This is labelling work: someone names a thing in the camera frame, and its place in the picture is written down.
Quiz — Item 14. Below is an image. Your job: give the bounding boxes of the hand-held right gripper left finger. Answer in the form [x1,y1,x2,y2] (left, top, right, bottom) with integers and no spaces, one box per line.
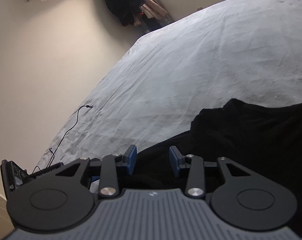
[54,144,138,198]

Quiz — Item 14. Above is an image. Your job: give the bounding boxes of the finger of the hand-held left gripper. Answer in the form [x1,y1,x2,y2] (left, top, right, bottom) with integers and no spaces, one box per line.
[90,175,101,193]

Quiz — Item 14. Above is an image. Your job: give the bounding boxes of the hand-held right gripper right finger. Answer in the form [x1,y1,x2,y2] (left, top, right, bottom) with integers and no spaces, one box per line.
[169,146,253,198]

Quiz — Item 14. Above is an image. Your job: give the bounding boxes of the black shirt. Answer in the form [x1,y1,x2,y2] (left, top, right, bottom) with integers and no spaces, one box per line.
[118,98,302,238]

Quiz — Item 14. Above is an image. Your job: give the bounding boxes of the grey bed sheet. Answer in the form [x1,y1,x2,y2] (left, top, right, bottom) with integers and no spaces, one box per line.
[36,0,302,170]

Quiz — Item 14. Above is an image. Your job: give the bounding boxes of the dark hanging coat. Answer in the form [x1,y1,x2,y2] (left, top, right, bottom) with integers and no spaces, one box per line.
[97,0,144,27]

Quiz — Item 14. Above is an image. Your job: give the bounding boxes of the black cable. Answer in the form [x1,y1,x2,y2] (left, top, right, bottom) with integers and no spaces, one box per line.
[31,104,94,173]

